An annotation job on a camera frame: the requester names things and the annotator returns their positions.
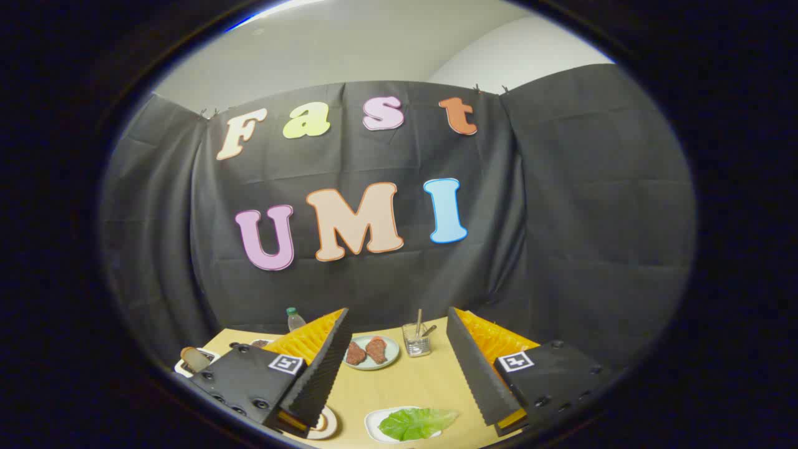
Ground green lettuce leaf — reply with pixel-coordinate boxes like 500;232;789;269
378;408;459;442

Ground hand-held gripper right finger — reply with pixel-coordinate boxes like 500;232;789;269
446;307;608;437

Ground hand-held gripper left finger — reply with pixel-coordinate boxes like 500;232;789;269
190;307;353;437

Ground round white plate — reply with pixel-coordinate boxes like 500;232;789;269
305;405;339;440

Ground pale blue plate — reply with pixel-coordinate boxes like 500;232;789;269
344;335;400;371

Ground toasted bread slice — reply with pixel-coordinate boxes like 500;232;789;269
181;347;213;374

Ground white irregular plate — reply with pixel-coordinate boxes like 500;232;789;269
365;407;459;443

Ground white toaster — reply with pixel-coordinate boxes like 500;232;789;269
175;347;220;379

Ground clear glass cup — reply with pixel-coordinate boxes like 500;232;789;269
402;322;433;358

